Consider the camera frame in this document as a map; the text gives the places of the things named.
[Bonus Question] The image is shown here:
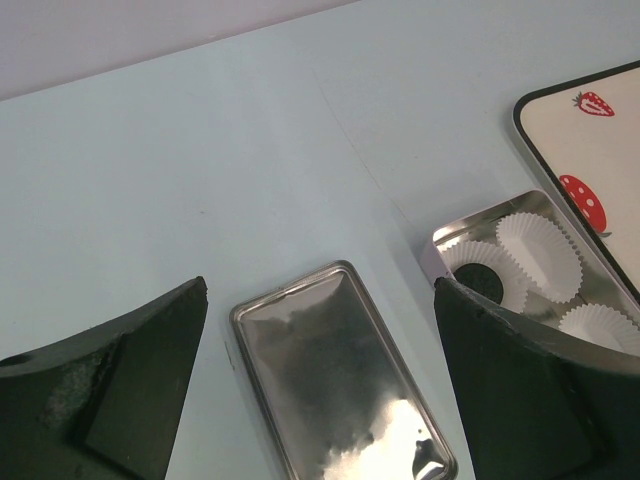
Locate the strawberry pattern tray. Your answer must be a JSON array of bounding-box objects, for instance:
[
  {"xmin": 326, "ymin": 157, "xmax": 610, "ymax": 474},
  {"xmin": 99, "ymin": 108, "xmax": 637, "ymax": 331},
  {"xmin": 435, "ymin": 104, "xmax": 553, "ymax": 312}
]
[{"xmin": 512, "ymin": 62, "xmax": 639, "ymax": 298}]

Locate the white paper cup front-left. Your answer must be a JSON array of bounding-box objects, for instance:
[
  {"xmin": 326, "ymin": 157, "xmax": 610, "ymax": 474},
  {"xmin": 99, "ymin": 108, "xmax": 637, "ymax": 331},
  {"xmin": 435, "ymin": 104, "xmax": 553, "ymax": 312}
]
[{"xmin": 559, "ymin": 304, "xmax": 639, "ymax": 356}]

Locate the silver tin lid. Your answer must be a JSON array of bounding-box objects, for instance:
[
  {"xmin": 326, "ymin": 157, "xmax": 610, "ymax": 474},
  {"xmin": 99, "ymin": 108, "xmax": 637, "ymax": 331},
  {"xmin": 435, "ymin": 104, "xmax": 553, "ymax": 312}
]
[{"xmin": 230, "ymin": 260, "xmax": 458, "ymax": 479}]

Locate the silver tin box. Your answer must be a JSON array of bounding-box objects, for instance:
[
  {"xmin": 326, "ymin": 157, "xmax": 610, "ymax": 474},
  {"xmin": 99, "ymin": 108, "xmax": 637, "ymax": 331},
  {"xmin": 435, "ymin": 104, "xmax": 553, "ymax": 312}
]
[{"xmin": 419, "ymin": 189, "xmax": 639, "ymax": 356}]

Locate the white paper cup back-left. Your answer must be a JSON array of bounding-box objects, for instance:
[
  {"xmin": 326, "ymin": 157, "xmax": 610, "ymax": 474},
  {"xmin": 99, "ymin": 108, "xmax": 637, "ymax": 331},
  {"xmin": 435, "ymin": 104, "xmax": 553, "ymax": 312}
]
[{"xmin": 442, "ymin": 241, "xmax": 528, "ymax": 313}]

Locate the white paper cup back-right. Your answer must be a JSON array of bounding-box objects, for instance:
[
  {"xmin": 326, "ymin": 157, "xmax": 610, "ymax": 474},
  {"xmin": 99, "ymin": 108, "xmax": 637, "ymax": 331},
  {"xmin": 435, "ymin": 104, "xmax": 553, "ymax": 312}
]
[{"xmin": 496, "ymin": 212, "xmax": 583, "ymax": 303}]

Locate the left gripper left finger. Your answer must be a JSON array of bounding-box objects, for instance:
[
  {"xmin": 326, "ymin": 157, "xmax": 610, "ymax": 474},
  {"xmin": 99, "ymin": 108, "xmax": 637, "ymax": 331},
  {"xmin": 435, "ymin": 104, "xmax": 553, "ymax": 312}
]
[{"xmin": 1, "ymin": 277, "xmax": 207, "ymax": 479}]

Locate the black round cookie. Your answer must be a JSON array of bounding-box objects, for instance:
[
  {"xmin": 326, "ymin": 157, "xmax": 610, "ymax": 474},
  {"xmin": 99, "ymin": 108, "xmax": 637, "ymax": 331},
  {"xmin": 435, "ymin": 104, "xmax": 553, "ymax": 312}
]
[{"xmin": 453, "ymin": 263, "xmax": 504, "ymax": 304}]

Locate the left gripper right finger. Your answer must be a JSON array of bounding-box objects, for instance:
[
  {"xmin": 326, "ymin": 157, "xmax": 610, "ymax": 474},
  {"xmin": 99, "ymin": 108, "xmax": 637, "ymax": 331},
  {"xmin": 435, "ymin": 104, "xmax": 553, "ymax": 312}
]
[{"xmin": 434, "ymin": 277, "xmax": 639, "ymax": 479}]

